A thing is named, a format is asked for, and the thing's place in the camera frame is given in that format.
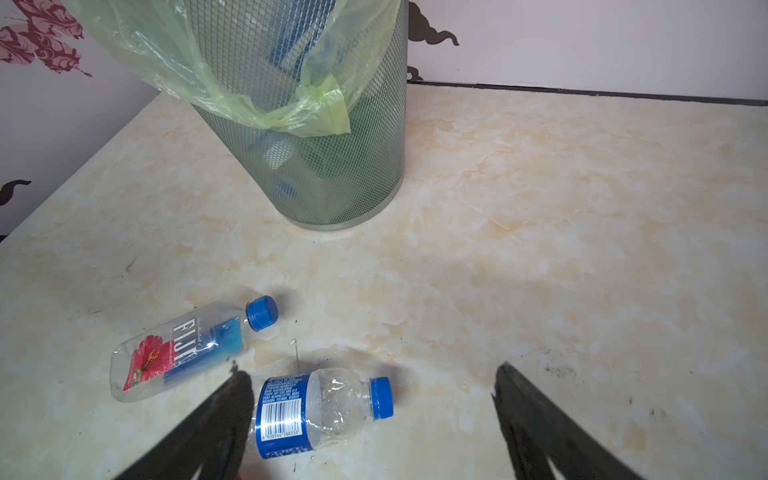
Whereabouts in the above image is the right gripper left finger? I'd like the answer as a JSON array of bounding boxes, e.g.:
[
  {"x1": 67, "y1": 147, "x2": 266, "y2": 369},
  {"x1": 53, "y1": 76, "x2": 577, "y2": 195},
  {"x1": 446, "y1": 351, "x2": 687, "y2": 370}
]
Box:
[{"x1": 118, "y1": 371, "x2": 255, "y2": 479}]

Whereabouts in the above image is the mesh bin with green liner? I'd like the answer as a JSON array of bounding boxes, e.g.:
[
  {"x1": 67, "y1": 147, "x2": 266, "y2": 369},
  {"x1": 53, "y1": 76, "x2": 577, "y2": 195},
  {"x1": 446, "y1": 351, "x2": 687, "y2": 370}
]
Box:
[{"x1": 67, "y1": 0, "x2": 408, "y2": 231}]

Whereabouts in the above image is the Fiji bottle pink flower label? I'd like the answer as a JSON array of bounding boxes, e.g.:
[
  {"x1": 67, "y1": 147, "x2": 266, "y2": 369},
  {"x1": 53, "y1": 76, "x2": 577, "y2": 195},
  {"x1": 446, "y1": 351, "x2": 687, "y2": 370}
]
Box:
[{"x1": 110, "y1": 296, "x2": 279, "y2": 403}]

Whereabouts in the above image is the clear bottle blue label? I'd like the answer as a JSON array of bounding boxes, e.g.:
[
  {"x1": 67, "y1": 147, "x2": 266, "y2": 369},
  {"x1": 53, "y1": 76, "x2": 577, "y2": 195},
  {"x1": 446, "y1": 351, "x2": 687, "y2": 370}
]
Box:
[{"x1": 246, "y1": 368, "x2": 394, "y2": 460}]

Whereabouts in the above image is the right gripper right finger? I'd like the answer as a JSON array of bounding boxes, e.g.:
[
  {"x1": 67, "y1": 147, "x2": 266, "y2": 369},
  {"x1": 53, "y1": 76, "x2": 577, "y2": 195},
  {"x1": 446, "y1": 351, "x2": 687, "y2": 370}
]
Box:
[{"x1": 492, "y1": 362, "x2": 639, "y2": 479}]

